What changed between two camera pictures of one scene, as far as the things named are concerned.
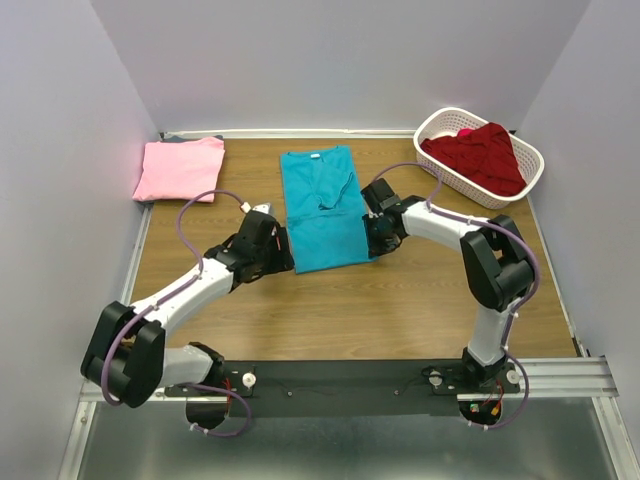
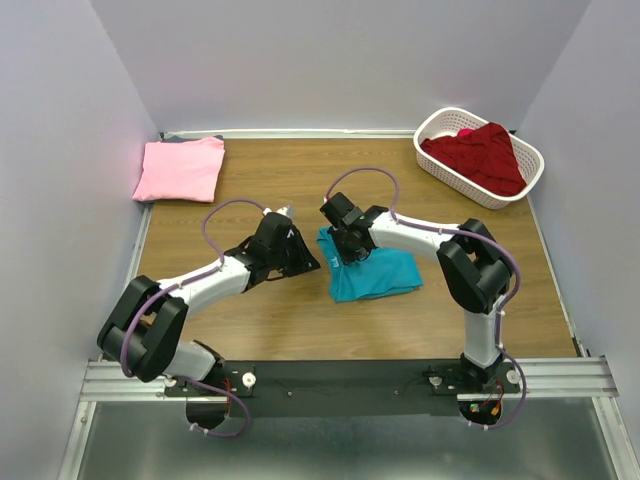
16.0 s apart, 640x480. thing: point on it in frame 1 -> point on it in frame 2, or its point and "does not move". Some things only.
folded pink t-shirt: (176, 170) does not move
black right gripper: (373, 246) -> (348, 256)
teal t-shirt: (325, 209) -> (381, 273)
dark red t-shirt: (485, 158) does not move
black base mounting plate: (351, 388) does not move
